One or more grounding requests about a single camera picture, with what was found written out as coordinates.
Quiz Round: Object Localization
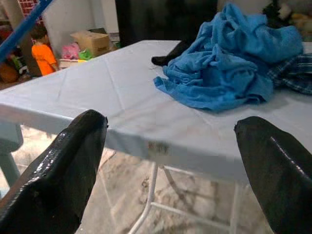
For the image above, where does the black garment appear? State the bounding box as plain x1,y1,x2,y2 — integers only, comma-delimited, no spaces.
151,40,195,67

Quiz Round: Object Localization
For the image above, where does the pink bag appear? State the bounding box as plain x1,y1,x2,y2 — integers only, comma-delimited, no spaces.
60,42,81,60

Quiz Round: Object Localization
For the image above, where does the blue plaid shirt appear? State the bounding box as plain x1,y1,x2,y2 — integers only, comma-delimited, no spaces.
267,54,312,95

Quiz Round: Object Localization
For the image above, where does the child in orange shirt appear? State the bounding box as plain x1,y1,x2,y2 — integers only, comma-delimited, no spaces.
30,24,59,77

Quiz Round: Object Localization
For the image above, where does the brown cardboard box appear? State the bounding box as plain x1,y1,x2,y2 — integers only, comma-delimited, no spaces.
70,29,111,59

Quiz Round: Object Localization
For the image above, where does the black television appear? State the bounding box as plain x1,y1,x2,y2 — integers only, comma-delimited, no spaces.
114,0,219,48

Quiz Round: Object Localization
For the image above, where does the white folding table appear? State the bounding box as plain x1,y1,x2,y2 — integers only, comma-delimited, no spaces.
0,40,312,234

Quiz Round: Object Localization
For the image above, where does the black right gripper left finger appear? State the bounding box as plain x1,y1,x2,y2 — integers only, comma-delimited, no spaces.
0,109,109,234

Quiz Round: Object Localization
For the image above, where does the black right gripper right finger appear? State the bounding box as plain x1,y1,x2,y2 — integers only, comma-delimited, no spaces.
234,116,312,234

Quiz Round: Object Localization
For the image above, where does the green bag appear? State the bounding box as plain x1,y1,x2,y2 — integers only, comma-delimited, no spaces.
78,47,95,60

